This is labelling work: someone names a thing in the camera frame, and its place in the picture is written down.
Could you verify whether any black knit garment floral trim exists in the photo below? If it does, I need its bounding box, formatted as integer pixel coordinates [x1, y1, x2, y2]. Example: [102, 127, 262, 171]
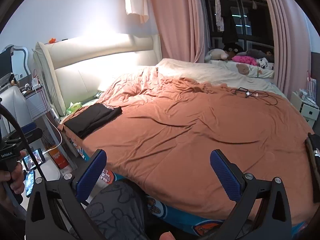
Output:
[65, 103, 123, 139]

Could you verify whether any stack of folded clothes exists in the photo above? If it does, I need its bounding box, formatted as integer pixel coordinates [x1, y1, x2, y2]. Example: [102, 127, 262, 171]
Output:
[305, 133, 320, 203]

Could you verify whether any person's left hand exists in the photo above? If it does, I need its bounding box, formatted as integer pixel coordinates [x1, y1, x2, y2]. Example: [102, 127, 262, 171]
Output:
[1, 161, 24, 215]

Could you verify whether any smartphone on stand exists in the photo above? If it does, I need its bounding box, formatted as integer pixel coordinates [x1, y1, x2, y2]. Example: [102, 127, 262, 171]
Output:
[22, 148, 47, 172]

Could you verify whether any orange box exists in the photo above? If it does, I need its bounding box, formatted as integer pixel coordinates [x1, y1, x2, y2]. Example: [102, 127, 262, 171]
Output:
[48, 147, 69, 170]

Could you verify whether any white bedside table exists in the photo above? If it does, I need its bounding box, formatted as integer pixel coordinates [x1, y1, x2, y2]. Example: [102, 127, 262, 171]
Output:
[24, 87, 77, 169]

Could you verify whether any grey patterned pyjama leg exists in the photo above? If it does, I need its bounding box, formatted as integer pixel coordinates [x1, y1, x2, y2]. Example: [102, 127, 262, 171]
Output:
[85, 179, 148, 239]

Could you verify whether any green tissue pack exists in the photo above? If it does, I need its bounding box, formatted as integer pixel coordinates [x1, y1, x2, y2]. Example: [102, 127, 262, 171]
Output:
[66, 102, 82, 115]

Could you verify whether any black monitor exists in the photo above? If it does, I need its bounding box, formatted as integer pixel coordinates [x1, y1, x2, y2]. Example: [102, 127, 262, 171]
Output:
[0, 48, 12, 78]

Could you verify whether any cream padded headboard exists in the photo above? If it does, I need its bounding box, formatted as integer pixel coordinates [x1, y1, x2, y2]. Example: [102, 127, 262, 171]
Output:
[33, 34, 162, 116]

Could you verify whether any white drawer nightstand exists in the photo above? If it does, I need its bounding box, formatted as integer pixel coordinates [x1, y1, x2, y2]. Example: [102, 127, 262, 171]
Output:
[290, 92, 319, 128]

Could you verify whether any orange-brown blanket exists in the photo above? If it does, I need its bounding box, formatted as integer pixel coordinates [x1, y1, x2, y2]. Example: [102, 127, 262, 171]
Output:
[60, 67, 317, 224]

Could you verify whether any cream bed sheet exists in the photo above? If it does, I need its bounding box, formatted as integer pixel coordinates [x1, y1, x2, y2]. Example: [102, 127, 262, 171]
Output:
[156, 59, 285, 97]

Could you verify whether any pink plush toy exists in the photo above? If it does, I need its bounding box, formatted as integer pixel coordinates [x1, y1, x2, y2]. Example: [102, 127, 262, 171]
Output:
[232, 55, 258, 66]

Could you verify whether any cream plush toy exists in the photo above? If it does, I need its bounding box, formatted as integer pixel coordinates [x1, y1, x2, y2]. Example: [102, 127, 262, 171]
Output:
[204, 49, 228, 63]

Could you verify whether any hanging floral garment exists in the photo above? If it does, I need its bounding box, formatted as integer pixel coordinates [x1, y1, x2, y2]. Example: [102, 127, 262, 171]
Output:
[215, 0, 224, 32]

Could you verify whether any pink curtain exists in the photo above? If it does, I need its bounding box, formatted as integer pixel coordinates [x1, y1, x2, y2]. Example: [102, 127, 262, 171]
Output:
[142, 0, 313, 98]

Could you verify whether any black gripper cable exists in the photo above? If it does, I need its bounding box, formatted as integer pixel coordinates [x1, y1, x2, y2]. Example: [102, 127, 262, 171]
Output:
[0, 102, 46, 181]

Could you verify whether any white charging cable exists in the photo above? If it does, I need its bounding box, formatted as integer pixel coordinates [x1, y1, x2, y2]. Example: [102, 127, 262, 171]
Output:
[31, 84, 63, 156]

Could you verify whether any black cable on bed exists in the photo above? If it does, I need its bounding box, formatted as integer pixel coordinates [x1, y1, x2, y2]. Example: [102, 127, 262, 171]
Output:
[229, 87, 279, 106]

